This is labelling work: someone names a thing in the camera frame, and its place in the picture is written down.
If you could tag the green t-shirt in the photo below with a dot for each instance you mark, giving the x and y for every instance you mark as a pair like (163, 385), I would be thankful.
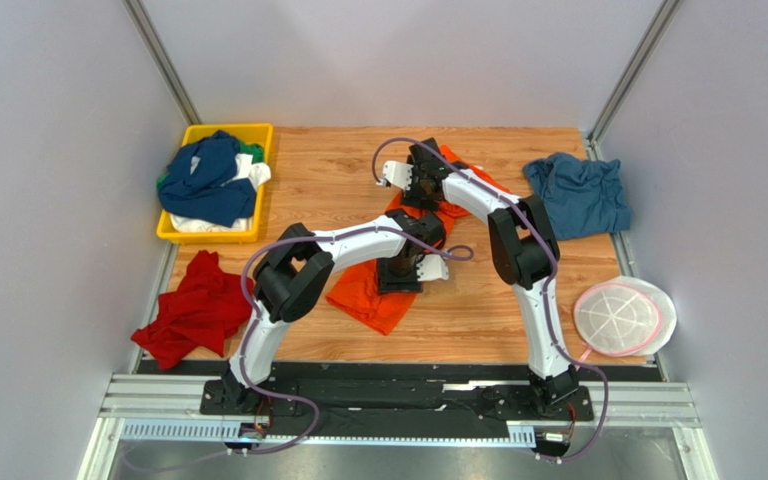
(250, 161)

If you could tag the navy blue t-shirt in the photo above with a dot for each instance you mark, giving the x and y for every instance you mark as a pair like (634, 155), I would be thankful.
(199, 182)

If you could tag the red t-shirt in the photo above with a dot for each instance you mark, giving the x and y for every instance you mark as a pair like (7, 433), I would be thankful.
(208, 307)

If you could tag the yellow plastic bin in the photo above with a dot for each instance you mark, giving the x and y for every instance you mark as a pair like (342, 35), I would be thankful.
(251, 133)

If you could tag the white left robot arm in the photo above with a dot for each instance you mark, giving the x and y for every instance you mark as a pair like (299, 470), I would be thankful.
(290, 275)

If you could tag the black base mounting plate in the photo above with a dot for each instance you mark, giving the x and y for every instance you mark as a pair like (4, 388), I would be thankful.
(371, 400)

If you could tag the orange t-shirt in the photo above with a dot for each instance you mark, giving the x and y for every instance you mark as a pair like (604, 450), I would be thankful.
(356, 291)

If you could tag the aluminium frame rail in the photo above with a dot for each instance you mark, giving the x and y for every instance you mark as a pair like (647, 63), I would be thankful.
(648, 428)

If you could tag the white mesh laundry bag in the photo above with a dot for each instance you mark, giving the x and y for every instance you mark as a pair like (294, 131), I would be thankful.
(625, 316)

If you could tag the teal blue t-shirt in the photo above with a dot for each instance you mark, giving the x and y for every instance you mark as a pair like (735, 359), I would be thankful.
(582, 197)

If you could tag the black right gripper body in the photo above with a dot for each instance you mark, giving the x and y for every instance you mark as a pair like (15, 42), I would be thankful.
(420, 197)

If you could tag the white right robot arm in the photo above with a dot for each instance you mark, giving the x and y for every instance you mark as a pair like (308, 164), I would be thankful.
(525, 256)

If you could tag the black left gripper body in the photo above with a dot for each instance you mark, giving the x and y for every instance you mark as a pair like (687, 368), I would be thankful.
(398, 276)

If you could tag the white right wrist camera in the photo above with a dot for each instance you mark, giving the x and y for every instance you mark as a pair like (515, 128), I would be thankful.
(396, 174)

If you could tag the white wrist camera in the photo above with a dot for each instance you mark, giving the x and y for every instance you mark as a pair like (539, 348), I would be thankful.
(396, 174)
(432, 268)

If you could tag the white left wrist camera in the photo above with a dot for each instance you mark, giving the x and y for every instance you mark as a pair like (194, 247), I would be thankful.
(432, 268)

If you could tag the white t-shirt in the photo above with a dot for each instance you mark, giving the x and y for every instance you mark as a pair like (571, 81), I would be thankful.
(192, 225)

